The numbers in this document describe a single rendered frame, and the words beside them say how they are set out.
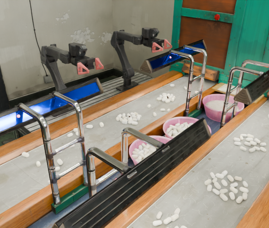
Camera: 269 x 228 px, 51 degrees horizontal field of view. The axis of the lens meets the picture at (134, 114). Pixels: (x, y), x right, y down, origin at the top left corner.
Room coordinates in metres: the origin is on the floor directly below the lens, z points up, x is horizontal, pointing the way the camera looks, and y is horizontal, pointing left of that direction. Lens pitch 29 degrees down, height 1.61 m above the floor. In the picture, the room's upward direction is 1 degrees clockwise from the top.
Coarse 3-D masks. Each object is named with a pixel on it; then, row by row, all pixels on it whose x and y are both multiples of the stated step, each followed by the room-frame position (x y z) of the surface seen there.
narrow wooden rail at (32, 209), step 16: (176, 112) 1.55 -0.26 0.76; (144, 128) 1.35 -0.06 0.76; (160, 128) 1.40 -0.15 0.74; (128, 144) 1.20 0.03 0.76; (96, 160) 1.07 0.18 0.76; (64, 176) 0.95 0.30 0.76; (80, 176) 0.96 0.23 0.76; (96, 176) 1.03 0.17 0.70; (48, 192) 0.86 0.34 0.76; (64, 192) 0.89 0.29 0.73; (16, 208) 0.77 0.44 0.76; (32, 208) 0.78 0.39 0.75; (48, 208) 0.83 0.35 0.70; (0, 224) 0.70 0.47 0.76; (16, 224) 0.73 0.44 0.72
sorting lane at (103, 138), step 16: (176, 80) 2.13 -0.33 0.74; (144, 96) 1.82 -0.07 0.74; (176, 96) 1.83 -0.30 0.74; (112, 112) 1.58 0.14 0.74; (128, 112) 1.59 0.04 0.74; (144, 112) 1.59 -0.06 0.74; (160, 112) 1.59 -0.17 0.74; (96, 128) 1.39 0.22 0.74; (112, 128) 1.39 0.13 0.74; (64, 144) 1.23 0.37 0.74; (96, 144) 1.23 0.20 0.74; (112, 144) 1.23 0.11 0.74; (16, 160) 1.09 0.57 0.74; (32, 160) 1.09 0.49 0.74; (64, 160) 1.10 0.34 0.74; (80, 160) 1.10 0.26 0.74; (0, 176) 0.98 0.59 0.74; (16, 176) 0.98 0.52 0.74; (32, 176) 0.98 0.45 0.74; (48, 176) 0.98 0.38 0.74; (0, 192) 0.88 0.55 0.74; (16, 192) 0.88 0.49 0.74; (32, 192) 0.88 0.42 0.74; (0, 208) 0.79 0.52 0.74
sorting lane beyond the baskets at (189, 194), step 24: (264, 120) 1.51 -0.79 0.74; (192, 168) 1.05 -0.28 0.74; (216, 168) 1.05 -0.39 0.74; (240, 168) 1.05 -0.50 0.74; (264, 168) 1.05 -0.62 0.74; (168, 192) 0.89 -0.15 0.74; (192, 192) 0.89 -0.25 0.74; (240, 192) 0.89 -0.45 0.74; (144, 216) 0.76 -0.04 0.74; (168, 216) 0.76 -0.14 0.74; (192, 216) 0.76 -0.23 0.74; (216, 216) 0.77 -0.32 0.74; (240, 216) 0.77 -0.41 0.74
